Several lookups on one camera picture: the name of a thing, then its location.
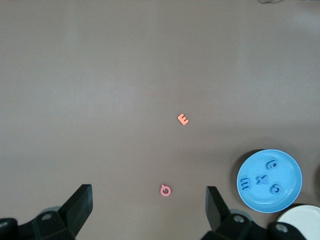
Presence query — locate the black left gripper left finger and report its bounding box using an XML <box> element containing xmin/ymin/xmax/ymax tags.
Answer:
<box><xmin>0</xmin><ymin>184</ymin><xmax>94</xmax><ymax>240</ymax></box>

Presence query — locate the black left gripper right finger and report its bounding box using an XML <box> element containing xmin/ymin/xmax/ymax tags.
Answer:
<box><xmin>201</xmin><ymin>185</ymin><xmax>307</xmax><ymax>240</ymax></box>

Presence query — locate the blue letter E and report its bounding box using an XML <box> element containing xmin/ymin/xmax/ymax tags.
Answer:
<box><xmin>239</xmin><ymin>177</ymin><xmax>252</xmax><ymax>192</ymax></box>

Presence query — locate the blue letter x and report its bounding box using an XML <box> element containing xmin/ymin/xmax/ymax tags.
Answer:
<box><xmin>255</xmin><ymin>174</ymin><xmax>269</xmax><ymax>186</ymax></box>

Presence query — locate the blue letter c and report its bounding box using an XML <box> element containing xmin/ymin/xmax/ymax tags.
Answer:
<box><xmin>269</xmin><ymin>183</ymin><xmax>282</xmax><ymax>195</ymax></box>

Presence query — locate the blue letter a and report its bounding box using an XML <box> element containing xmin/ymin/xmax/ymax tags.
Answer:
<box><xmin>265</xmin><ymin>159</ymin><xmax>279</xmax><ymax>171</ymax></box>

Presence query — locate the red letter Q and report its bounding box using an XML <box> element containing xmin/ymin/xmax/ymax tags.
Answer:
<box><xmin>159</xmin><ymin>184</ymin><xmax>172</xmax><ymax>197</ymax></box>

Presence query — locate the blue plate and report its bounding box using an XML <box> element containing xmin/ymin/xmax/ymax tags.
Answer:
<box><xmin>236</xmin><ymin>149</ymin><xmax>303</xmax><ymax>214</ymax></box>

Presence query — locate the pink plate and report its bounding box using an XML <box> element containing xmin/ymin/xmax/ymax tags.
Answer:
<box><xmin>276</xmin><ymin>204</ymin><xmax>320</xmax><ymax>240</ymax></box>

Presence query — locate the orange letter E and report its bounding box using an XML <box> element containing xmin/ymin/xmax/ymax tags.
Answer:
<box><xmin>177</xmin><ymin>113</ymin><xmax>190</xmax><ymax>126</ymax></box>

